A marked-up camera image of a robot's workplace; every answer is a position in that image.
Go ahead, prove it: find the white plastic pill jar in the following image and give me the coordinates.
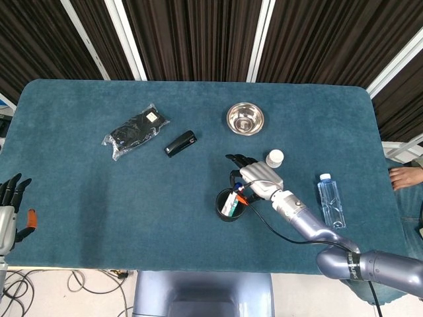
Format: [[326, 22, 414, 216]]
[[266, 149, 284, 168]]

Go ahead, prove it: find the red capped whiteboard marker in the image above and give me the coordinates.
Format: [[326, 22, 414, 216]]
[[227, 184, 247, 217]]

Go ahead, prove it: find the person's bare hand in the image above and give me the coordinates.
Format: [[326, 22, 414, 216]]
[[389, 166, 423, 192]]

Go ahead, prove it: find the blue capped whiteboard marker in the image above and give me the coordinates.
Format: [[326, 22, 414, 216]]
[[221, 183, 243, 213]]

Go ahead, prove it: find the grey floor cable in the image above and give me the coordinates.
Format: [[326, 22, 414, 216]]
[[67, 269, 129, 317]]

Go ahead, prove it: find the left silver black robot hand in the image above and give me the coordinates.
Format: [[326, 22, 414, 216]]
[[0, 173, 39, 256]]

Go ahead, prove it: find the black velcro arm strap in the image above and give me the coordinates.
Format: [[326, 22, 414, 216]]
[[344, 252, 362, 282]]

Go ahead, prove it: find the white frame post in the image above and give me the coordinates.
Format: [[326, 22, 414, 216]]
[[246, 0, 277, 83], [104, 0, 148, 81], [60, 0, 111, 81], [365, 32, 423, 98]]

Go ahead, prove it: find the dark brown pleated curtain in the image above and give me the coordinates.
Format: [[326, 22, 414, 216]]
[[0, 0, 423, 143]]

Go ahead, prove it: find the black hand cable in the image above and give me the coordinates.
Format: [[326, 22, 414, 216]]
[[243, 178, 381, 317]]

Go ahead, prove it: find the plastic bag with black cloth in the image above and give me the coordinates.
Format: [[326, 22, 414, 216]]
[[101, 104, 171, 162]]

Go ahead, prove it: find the teal velvet tablecloth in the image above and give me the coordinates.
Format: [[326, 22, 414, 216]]
[[5, 78, 414, 306]]

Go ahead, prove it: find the black floor cable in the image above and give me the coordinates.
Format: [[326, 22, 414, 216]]
[[0, 269, 36, 317]]

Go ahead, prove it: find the clear plastic water bottle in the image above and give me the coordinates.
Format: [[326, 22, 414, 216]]
[[317, 173, 347, 229]]

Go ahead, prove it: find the grey robot torso base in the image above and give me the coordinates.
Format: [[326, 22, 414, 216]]
[[132, 270, 275, 317]]

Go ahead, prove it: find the stainless steel bowl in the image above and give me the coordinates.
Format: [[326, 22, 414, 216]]
[[226, 102, 266, 135]]

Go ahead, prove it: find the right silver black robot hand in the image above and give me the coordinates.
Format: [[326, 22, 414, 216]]
[[225, 153, 286, 203]]

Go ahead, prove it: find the black stapler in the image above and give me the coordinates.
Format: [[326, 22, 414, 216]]
[[164, 130, 198, 159]]

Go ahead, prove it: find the black mesh pen holder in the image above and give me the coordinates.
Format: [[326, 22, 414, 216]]
[[215, 187, 246, 223]]

